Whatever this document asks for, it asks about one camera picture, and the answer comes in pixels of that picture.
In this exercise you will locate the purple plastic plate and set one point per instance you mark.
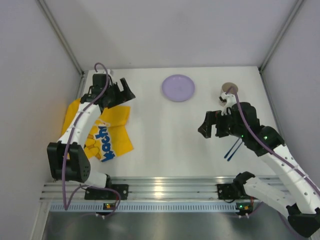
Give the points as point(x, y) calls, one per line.
point(178, 88)

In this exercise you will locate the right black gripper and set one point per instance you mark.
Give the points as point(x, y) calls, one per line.
point(217, 123)

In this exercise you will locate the left aluminium frame post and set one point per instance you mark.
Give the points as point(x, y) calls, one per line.
point(43, 6)

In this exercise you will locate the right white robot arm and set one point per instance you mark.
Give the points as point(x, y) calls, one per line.
point(302, 206)

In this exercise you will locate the beige paper cup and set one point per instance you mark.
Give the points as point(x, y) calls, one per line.
point(227, 88)

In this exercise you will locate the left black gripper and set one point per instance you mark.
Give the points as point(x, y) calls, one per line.
point(116, 92)

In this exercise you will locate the aluminium frame post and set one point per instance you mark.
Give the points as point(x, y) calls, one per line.
point(280, 35)
point(43, 6)

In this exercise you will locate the yellow Pikachu placemat cloth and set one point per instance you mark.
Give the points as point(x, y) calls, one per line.
point(108, 137)

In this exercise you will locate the right aluminium frame post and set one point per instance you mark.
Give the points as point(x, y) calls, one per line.
point(280, 35)

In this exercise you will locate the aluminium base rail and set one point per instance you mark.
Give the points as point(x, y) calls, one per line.
point(156, 194)

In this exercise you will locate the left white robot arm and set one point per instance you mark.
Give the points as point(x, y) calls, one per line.
point(66, 156)

